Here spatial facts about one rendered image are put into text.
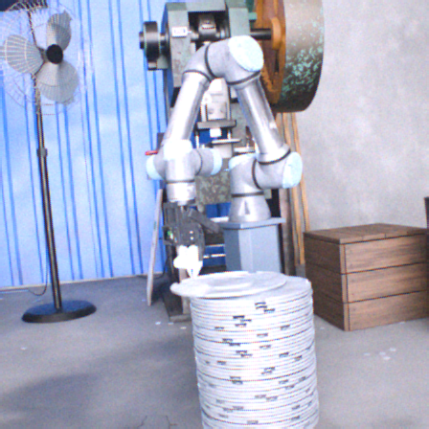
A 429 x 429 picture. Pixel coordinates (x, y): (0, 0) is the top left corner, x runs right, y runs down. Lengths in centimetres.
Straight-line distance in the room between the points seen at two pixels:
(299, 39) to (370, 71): 188
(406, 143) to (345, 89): 64
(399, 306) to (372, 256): 24
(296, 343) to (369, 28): 345
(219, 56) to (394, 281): 106
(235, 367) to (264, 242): 76
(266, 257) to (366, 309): 46
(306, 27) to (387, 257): 107
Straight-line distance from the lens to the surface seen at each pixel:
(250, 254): 188
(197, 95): 171
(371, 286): 211
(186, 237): 142
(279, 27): 284
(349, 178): 418
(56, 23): 291
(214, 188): 248
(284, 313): 122
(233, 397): 127
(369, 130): 426
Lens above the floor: 59
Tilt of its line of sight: 3 degrees down
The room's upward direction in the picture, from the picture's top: 5 degrees counter-clockwise
